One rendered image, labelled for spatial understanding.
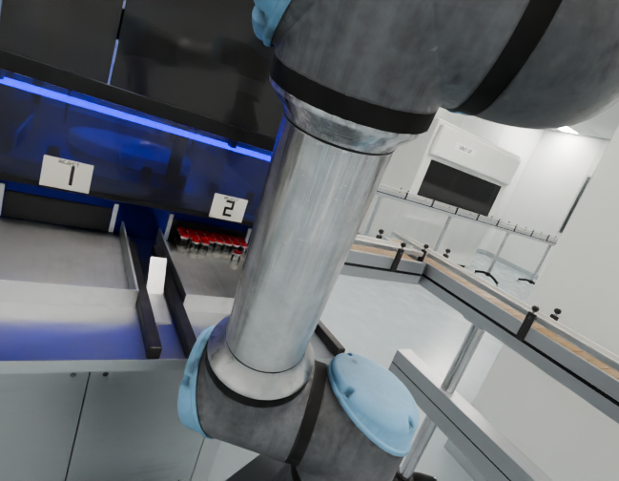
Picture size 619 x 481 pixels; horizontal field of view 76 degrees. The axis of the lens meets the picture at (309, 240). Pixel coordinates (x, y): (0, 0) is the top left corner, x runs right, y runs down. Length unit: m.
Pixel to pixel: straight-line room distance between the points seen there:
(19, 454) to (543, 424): 1.86
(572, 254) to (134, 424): 1.77
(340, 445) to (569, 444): 1.67
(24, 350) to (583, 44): 0.63
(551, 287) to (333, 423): 1.69
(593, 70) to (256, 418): 0.39
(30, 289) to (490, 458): 1.35
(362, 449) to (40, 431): 0.94
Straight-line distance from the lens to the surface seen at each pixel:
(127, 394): 1.21
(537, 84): 0.25
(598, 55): 0.26
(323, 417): 0.46
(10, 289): 0.73
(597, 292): 1.99
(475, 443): 1.57
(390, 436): 0.46
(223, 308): 0.79
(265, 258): 0.32
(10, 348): 0.65
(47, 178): 0.93
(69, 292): 0.73
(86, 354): 0.64
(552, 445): 2.11
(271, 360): 0.39
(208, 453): 1.46
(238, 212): 1.00
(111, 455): 1.35
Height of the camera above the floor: 1.25
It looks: 14 degrees down
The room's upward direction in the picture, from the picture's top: 20 degrees clockwise
